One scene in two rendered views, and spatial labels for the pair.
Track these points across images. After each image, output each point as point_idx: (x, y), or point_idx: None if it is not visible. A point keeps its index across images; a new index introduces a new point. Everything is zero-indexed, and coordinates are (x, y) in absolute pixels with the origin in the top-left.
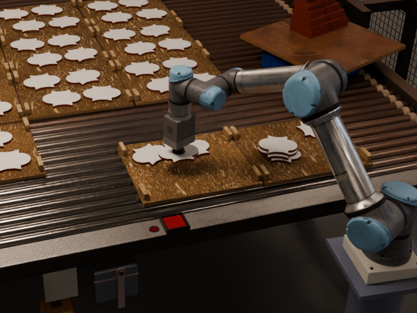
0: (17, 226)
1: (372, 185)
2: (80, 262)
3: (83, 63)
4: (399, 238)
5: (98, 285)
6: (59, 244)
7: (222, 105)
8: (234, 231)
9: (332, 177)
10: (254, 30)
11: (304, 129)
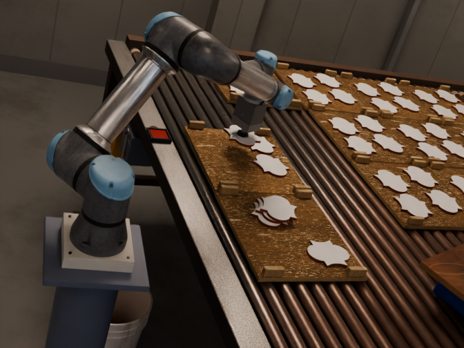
0: (163, 82)
1: (99, 124)
2: None
3: (418, 151)
4: (81, 208)
5: (123, 132)
6: None
7: None
8: (158, 177)
9: (232, 243)
10: None
11: (324, 244)
